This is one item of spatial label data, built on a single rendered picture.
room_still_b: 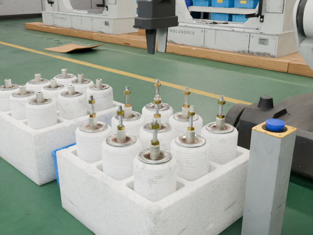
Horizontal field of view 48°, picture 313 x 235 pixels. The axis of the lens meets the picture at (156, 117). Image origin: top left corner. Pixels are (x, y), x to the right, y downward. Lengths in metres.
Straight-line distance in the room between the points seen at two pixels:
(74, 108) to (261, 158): 0.67
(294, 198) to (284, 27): 1.96
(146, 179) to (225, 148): 0.25
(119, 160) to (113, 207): 0.11
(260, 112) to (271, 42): 1.71
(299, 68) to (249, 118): 1.56
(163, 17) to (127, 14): 3.41
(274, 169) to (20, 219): 0.68
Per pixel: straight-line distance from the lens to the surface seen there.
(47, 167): 1.19
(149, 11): 0.82
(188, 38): 3.34
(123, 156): 0.82
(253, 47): 2.97
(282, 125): 0.78
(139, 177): 0.76
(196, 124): 0.98
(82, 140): 0.92
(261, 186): 0.83
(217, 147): 0.91
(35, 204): 1.12
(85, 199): 0.94
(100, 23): 4.30
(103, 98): 1.28
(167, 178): 0.76
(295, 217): 1.09
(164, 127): 0.93
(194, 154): 0.82
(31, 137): 1.14
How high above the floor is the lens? 0.60
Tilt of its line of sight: 21 degrees down
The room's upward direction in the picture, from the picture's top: straight up
